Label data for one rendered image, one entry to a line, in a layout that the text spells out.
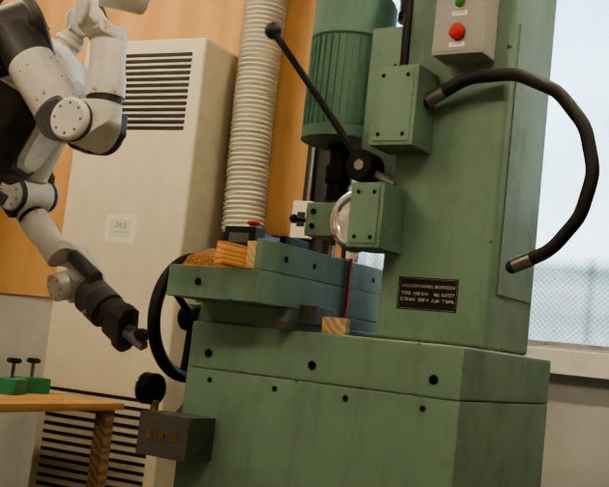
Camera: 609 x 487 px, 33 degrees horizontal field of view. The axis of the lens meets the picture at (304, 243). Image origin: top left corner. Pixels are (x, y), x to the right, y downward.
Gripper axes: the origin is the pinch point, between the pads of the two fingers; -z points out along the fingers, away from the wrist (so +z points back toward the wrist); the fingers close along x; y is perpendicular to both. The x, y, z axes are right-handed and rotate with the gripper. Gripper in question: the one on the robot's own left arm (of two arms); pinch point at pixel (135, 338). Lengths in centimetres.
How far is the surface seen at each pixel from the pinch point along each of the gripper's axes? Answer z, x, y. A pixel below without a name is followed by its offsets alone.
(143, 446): -30.3, 6.9, -20.5
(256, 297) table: -35, 39, -2
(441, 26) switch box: -30, 80, 40
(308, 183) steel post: 61, -36, 118
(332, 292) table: -33.2, 27.7, 21.6
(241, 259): -29, 43, -1
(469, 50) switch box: -37, 79, 40
